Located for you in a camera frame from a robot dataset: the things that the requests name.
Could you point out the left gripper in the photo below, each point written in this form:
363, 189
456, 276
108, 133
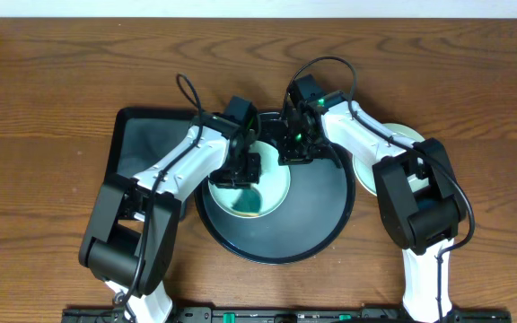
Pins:
234, 178

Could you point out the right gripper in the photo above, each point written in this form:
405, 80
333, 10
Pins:
288, 155

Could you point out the light green plate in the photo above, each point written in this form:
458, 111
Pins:
364, 173
274, 183

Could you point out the green sponge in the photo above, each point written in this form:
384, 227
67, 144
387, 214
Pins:
248, 203

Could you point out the light green plate front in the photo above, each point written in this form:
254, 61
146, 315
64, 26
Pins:
364, 173

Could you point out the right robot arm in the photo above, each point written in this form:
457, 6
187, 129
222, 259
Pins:
420, 202

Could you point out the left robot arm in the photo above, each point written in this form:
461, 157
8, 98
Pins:
130, 237

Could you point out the round black tray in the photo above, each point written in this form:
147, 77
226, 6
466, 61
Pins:
315, 210

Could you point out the black rectangular tray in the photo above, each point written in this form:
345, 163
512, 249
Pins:
142, 139

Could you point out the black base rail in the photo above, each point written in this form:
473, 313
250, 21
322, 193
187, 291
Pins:
207, 315

